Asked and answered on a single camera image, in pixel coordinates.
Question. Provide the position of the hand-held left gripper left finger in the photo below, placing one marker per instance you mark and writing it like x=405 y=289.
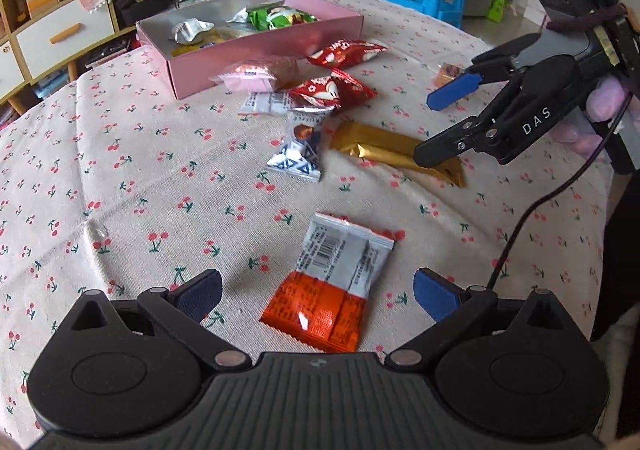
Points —
x=199 y=294

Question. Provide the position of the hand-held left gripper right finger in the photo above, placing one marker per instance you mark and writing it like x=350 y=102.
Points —
x=436 y=294

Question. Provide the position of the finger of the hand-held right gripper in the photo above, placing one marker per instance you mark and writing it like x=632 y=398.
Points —
x=440 y=152
x=452 y=92

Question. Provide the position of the brown biscuit packet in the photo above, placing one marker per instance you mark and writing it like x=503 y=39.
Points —
x=450 y=74

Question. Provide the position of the gold snack bar packet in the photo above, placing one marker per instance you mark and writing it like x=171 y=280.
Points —
x=380 y=149

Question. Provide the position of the orange white snack packet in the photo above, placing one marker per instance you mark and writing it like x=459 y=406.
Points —
x=330 y=290

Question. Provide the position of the red snack packet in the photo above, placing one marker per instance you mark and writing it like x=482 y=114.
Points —
x=330 y=89
x=345 y=52

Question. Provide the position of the blue white patterned packet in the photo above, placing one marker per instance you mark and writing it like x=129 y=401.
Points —
x=300 y=149

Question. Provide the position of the white blue snack packet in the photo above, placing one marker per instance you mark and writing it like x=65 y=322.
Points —
x=265 y=102

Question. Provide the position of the green snack packet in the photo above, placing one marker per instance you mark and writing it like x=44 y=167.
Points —
x=272 y=17

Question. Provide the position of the pink nougat bar packet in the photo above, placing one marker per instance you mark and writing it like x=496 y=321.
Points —
x=255 y=74

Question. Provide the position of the pink cardboard box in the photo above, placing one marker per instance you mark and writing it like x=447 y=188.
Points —
x=240 y=54

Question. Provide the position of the yellow snack packet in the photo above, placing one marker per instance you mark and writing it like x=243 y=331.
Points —
x=197 y=47

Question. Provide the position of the silver snack packet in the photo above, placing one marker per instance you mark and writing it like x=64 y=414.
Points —
x=192 y=28

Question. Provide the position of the person's right hand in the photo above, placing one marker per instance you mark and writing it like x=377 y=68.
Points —
x=607 y=99

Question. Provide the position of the green bag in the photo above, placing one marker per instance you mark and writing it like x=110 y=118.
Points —
x=497 y=8

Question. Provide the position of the cherry print tablecloth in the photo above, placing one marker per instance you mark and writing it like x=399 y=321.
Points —
x=150 y=190

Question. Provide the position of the white cabinet drawer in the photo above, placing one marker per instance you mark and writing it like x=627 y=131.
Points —
x=10 y=69
x=65 y=39

